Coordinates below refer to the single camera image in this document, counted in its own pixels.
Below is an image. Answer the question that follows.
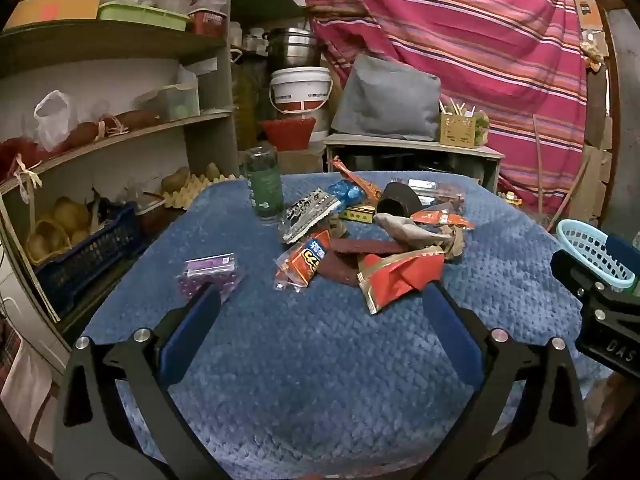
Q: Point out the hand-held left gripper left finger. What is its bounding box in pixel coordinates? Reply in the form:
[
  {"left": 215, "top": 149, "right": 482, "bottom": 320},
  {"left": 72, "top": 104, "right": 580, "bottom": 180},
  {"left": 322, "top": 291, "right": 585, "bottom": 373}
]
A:
[{"left": 52, "top": 284, "right": 223, "bottom": 480}]

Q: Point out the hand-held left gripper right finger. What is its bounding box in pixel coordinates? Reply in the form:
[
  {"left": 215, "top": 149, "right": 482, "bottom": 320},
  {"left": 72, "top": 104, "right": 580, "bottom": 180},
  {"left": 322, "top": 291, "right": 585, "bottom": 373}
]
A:
[{"left": 422, "top": 282, "right": 591, "bottom": 480}]

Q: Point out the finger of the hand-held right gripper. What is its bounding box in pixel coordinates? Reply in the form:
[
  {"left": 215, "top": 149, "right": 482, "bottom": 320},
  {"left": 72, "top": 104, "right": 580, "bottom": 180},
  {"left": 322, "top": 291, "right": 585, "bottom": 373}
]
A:
[
  {"left": 606, "top": 234, "right": 640, "bottom": 278},
  {"left": 551, "top": 249, "right": 608, "bottom": 301}
]

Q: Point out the light blue plastic basket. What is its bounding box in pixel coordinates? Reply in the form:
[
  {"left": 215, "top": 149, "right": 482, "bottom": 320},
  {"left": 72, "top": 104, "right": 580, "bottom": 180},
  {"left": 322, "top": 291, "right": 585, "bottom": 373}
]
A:
[{"left": 556, "top": 219, "right": 637, "bottom": 291}]

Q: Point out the red gold foil wrapper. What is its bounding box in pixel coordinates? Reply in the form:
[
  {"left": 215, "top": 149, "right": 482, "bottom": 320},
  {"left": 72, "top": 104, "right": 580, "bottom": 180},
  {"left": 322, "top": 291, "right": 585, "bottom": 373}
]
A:
[{"left": 356, "top": 247, "right": 446, "bottom": 316}]

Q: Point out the brown paper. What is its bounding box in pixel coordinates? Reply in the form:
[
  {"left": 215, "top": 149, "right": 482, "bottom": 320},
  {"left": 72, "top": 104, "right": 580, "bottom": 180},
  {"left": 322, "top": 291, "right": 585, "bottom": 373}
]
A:
[{"left": 440, "top": 225, "right": 467, "bottom": 263}]

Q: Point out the white face mask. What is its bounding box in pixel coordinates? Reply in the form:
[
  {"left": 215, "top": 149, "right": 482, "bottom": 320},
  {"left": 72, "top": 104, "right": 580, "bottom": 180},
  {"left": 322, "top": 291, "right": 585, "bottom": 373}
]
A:
[{"left": 374, "top": 212, "right": 453, "bottom": 251}]

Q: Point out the orange white packet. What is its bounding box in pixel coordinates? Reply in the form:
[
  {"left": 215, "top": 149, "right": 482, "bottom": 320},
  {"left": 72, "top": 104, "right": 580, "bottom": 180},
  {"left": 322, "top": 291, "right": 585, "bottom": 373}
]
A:
[{"left": 411, "top": 208, "right": 476, "bottom": 231}]

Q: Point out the maroon wrapper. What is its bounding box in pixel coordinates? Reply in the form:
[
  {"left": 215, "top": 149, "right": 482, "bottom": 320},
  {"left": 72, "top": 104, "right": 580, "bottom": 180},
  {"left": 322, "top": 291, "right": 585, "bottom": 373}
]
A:
[
  {"left": 330, "top": 237, "right": 403, "bottom": 257},
  {"left": 317, "top": 254, "right": 363, "bottom": 287}
]

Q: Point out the orange blue snack wrapper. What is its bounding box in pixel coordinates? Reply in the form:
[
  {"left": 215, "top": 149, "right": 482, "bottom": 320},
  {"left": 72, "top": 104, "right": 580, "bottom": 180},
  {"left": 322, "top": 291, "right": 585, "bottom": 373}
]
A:
[{"left": 274, "top": 230, "right": 332, "bottom": 292}]

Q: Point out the black paper cup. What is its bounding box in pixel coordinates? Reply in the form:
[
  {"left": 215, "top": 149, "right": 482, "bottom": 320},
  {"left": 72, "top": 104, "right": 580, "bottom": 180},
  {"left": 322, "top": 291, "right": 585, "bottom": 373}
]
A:
[{"left": 375, "top": 181, "right": 425, "bottom": 218}]

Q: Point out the silver black foil wrapper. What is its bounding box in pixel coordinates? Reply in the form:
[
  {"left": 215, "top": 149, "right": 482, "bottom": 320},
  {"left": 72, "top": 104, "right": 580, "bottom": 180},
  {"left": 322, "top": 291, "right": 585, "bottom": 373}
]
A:
[{"left": 278, "top": 188, "right": 340, "bottom": 244}]

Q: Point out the long orange wrapper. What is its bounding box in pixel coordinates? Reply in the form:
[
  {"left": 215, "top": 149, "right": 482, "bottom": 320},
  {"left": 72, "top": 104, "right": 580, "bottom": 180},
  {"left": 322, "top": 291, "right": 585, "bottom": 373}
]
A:
[{"left": 331, "top": 156, "right": 383, "bottom": 206}]

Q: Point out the blue plastic wrapper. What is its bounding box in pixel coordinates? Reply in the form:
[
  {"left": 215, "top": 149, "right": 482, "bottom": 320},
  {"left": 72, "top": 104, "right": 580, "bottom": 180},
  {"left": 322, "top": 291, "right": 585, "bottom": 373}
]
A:
[{"left": 328, "top": 180, "right": 368, "bottom": 211}]

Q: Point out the purple plastic packet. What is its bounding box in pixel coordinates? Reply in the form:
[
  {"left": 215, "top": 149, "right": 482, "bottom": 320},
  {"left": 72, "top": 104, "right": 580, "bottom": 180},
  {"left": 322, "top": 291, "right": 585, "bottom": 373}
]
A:
[{"left": 175, "top": 254, "right": 245, "bottom": 303}]

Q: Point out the stack of cardboard sheets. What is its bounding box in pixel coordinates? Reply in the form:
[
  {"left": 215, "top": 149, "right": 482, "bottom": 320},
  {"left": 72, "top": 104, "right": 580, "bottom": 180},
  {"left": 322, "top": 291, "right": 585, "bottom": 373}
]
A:
[{"left": 570, "top": 67, "right": 615, "bottom": 231}]

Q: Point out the blue fleece blanket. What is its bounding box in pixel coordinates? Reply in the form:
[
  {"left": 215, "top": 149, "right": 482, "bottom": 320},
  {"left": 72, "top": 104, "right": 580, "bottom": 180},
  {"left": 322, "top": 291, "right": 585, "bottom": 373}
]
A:
[{"left": 82, "top": 171, "right": 616, "bottom": 480}]

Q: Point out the blue plastic crate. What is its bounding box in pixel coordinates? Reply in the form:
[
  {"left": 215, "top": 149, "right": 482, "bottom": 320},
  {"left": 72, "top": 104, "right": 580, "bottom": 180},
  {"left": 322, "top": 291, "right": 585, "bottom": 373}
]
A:
[{"left": 32, "top": 202, "right": 146, "bottom": 313}]

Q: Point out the egg carton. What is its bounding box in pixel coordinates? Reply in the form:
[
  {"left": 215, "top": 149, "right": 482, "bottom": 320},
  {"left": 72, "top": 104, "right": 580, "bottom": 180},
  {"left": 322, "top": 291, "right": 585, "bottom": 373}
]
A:
[{"left": 162, "top": 172, "right": 238, "bottom": 208}]

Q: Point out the clear plastic jar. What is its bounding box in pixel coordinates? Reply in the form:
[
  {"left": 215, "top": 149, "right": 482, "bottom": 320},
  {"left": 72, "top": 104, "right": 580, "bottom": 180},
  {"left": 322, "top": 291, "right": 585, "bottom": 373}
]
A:
[{"left": 407, "top": 178, "right": 466, "bottom": 208}]

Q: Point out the brown framed door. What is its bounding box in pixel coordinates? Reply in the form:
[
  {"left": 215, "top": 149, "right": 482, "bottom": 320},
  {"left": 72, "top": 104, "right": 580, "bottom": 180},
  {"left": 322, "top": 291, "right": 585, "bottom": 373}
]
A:
[{"left": 597, "top": 5, "right": 640, "bottom": 241}]

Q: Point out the small yellow box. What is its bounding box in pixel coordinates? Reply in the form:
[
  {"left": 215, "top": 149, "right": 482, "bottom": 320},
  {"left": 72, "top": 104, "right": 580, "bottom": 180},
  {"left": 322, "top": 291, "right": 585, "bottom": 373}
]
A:
[{"left": 340, "top": 205, "right": 377, "bottom": 223}]

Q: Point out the green glass bottle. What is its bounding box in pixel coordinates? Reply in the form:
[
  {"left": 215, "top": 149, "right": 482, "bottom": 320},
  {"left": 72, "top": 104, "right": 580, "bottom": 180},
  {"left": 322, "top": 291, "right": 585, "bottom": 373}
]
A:
[{"left": 244, "top": 144, "right": 283, "bottom": 225}]

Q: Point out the green leafy decoration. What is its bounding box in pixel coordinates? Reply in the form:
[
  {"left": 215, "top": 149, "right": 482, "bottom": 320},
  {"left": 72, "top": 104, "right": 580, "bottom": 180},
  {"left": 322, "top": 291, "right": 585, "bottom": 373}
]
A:
[{"left": 474, "top": 109, "right": 491, "bottom": 147}]

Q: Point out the wooden stick holder box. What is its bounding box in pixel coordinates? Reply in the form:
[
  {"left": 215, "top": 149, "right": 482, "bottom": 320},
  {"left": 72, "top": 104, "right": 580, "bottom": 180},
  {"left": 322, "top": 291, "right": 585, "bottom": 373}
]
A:
[{"left": 439, "top": 99, "right": 477, "bottom": 148}]

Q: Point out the wooden side table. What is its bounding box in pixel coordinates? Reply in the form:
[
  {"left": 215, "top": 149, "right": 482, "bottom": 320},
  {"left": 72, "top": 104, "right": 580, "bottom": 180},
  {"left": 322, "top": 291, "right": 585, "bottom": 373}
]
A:
[{"left": 322, "top": 132, "right": 506, "bottom": 196}]

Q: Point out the brown sweet potato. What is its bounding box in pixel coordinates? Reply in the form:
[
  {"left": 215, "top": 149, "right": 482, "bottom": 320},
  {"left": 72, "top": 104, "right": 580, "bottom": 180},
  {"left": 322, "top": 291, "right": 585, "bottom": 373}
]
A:
[
  {"left": 67, "top": 122, "right": 99, "bottom": 149},
  {"left": 120, "top": 110, "right": 161, "bottom": 130}
]

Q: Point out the red plastic basin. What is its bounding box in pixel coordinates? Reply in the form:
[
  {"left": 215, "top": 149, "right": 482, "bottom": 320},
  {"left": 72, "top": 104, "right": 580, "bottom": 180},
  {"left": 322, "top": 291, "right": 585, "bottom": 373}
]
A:
[{"left": 261, "top": 117, "right": 318, "bottom": 151}]

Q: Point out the clear plastic container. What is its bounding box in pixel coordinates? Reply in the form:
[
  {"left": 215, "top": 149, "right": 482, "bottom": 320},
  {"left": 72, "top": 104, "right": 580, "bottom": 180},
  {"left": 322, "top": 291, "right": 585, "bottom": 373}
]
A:
[{"left": 160, "top": 82, "right": 201, "bottom": 120}]

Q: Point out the grey cushion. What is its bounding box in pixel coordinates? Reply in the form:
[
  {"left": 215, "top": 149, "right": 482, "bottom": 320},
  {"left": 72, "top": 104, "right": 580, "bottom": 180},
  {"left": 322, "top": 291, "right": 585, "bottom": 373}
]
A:
[{"left": 331, "top": 54, "right": 442, "bottom": 141}]

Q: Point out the red mesh bag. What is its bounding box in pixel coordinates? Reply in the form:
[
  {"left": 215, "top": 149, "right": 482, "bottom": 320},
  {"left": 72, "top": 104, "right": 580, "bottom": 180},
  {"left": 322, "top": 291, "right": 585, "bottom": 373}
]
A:
[{"left": 0, "top": 137, "right": 40, "bottom": 181}]

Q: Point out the white plastic bag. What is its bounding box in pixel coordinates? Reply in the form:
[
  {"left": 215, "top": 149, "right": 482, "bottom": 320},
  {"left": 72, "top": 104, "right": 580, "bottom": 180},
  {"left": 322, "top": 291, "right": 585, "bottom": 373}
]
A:
[{"left": 34, "top": 90, "right": 71, "bottom": 151}]

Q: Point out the white plastic bucket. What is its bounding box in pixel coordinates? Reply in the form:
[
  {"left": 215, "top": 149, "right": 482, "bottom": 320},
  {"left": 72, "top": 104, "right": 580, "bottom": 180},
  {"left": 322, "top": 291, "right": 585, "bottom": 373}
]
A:
[{"left": 270, "top": 66, "right": 333, "bottom": 116}]

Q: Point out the pink striped cloth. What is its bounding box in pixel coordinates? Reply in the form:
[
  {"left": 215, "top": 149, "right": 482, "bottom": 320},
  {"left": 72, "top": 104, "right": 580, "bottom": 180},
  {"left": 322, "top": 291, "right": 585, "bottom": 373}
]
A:
[{"left": 299, "top": 0, "right": 588, "bottom": 216}]

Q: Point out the wooden shelf unit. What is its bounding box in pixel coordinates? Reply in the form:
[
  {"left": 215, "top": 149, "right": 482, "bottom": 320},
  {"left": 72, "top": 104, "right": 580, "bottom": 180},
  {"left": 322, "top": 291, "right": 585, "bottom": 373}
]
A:
[{"left": 0, "top": 0, "right": 241, "bottom": 356}]

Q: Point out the metal pot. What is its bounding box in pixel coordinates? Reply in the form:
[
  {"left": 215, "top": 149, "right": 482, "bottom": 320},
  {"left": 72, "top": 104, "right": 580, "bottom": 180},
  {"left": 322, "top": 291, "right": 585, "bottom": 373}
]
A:
[{"left": 262, "top": 27, "right": 321, "bottom": 71}]

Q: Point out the red plastic container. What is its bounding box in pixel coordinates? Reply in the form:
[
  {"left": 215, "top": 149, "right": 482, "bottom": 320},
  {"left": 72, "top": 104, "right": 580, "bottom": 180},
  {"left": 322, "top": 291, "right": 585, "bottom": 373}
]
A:
[{"left": 189, "top": 7, "right": 226, "bottom": 37}]

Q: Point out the green plastic tray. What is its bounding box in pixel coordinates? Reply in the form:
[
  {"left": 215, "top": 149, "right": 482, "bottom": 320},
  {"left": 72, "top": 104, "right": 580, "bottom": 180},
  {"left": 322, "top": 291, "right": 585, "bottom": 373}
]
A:
[{"left": 97, "top": 1, "right": 191, "bottom": 31}]

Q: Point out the yellow cardboard box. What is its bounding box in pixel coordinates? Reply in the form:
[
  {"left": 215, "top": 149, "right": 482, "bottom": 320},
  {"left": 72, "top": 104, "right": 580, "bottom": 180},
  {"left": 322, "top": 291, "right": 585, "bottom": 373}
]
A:
[{"left": 5, "top": 0, "right": 101, "bottom": 30}]

